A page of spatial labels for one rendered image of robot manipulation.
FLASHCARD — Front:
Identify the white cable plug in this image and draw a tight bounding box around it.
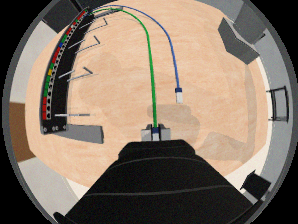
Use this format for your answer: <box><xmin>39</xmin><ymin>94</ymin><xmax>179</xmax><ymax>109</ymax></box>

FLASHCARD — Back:
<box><xmin>152</xmin><ymin>127</ymin><xmax>159</xmax><ymax>141</ymax></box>
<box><xmin>175</xmin><ymin>88</ymin><xmax>183</xmax><ymax>103</ymax></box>

